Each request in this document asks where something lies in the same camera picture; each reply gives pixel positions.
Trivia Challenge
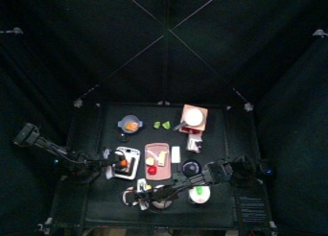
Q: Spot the pink plastic tray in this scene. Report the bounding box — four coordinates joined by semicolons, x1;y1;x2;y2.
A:
144;142;174;181

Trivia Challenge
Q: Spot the white pan grey handle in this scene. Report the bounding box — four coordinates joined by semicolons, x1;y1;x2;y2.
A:
172;107;206;131

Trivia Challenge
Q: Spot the white round bowl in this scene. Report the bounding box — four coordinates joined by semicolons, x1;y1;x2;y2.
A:
187;185;212;205

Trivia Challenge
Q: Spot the blue-grey toy pot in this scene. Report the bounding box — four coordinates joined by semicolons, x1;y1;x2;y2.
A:
116;114;144;134

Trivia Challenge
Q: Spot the dark round container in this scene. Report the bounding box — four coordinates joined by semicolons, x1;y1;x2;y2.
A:
180;158;203;177

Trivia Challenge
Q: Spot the white text label sticker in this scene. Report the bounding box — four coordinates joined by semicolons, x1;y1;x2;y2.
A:
239;196;267;224

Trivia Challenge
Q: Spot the pink toy cutting board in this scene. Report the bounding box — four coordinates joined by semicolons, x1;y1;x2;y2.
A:
179;104;211;134

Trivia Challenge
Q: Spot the white plastic rack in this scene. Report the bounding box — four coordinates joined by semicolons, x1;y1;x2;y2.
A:
106;146;143;180

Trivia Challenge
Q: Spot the white rectangular block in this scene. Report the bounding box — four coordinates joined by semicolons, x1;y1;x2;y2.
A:
171;146;182;164

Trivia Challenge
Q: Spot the pale yellow toy butter stick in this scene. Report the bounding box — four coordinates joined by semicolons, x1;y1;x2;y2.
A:
158;151;168;167

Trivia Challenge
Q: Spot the white round mug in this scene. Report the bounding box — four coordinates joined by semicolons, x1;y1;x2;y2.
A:
122;186;142;207

